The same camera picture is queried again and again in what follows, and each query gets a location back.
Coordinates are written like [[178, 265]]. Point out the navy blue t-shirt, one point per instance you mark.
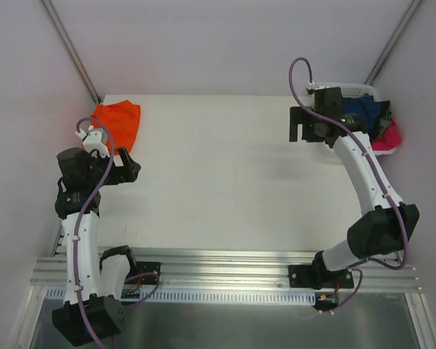
[[365, 106]]

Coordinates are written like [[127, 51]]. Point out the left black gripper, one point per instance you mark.
[[117, 171]]

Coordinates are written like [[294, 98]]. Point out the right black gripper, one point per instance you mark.
[[307, 124]]

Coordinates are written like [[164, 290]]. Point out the corner aluminium profile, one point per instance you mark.
[[66, 41], [410, 12]]

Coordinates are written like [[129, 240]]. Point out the left corner aluminium profile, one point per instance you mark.
[[66, 41]]

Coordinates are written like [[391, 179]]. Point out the orange folded t-shirt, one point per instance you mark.
[[122, 120]]

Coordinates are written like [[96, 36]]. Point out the right corner aluminium profile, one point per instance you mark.
[[410, 12]]

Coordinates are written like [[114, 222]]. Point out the white plastic laundry basket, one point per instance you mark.
[[355, 90]]

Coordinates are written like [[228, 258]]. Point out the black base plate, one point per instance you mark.
[[305, 276], [143, 274]]

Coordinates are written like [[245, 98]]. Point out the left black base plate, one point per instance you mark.
[[143, 274]]

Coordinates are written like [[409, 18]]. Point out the white slotted cable duct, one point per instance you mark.
[[236, 297]]

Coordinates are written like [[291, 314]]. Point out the black t-shirt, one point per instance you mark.
[[382, 121]]

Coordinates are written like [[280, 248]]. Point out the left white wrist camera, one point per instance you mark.
[[94, 141]]

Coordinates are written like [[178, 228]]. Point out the pink t-shirt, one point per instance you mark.
[[388, 141]]

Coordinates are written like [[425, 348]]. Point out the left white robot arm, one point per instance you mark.
[[92, 309]]

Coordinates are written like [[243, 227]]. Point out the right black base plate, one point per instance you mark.
[[305, 276]]

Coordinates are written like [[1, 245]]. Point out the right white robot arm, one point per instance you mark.
[[386, 223]]

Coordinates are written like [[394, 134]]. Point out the aluminium mounting rail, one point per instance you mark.
[[248, 270]]

